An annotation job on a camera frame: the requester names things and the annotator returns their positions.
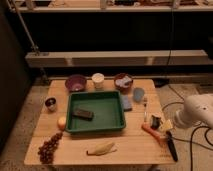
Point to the white cloth in bowl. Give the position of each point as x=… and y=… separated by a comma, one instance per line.
x=124, y=82

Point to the red grape bunch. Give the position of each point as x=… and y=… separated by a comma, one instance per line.
x=46, y=151

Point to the wooden table top board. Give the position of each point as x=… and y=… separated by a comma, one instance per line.
x=133, y=145

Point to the orange carrot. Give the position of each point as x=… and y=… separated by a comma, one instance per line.
x=160, y=138

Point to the light blue cup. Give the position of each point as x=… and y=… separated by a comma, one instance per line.
x=138, y=94

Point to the blue sponge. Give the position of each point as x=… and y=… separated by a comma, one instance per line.
x=126, y=103

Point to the black rectangular block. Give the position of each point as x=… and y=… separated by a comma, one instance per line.
x=83, y=114

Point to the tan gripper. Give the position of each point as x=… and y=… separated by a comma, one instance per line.
x=166, y=126

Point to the white metal shelf beam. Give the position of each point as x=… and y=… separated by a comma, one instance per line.
x=118, y=58

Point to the white paper cup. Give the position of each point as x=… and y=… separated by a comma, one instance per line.
x=98, y=80

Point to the purple bowl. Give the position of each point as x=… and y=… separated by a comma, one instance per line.
x=76, y=83

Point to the silver fork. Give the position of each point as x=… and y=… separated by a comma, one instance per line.
x=145, y=108

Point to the yellow banana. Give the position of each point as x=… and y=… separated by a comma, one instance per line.
x=102, y=149

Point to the dark red bowl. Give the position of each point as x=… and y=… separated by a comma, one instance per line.
x=119, y=76

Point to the small dark cup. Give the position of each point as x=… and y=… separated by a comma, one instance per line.
x=51, y=104

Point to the green plastic tray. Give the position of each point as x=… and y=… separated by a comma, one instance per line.
x=107, y=109

